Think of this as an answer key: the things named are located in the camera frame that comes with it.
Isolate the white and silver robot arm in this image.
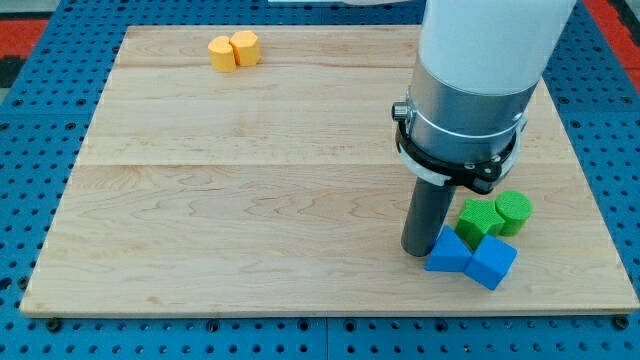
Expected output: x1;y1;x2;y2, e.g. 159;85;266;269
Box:
392;0;575;194

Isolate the yellow heart block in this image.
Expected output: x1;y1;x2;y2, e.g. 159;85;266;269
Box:
208;36;236;73

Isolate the yellow hexagon block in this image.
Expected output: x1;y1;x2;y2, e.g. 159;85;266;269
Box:
230;30;261;66

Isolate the light wooden board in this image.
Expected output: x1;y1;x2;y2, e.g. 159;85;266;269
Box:
20;26;639;318

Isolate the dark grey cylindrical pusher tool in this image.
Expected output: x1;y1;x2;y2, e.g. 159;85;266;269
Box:
401;178;456;257

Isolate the blue trapezoid block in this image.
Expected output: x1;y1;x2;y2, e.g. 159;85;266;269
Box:
424;226;472;273

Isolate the green star block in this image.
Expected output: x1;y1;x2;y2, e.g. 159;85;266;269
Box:
454;198;506;250

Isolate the blue cube block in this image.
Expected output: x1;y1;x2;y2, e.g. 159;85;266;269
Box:
463;235;518;290

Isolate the green cylinder block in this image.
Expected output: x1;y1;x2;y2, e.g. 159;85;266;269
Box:
495;190;533;236

